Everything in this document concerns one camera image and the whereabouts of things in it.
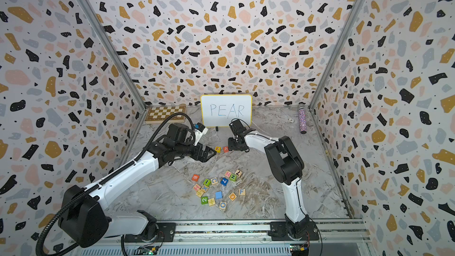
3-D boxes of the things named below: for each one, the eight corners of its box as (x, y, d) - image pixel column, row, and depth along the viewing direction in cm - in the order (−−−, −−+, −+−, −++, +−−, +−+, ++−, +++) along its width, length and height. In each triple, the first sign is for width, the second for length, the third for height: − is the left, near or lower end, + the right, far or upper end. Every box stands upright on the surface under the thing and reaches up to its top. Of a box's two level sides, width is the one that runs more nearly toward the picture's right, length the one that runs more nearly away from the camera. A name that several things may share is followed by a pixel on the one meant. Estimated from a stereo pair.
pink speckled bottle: (299, 133, 110) (301, 130, 108) (297, 104, 127) (298, 101, 124) (306, 134, 110) (308, 131, 108) (303, 105, 126) (305, 102, 124)
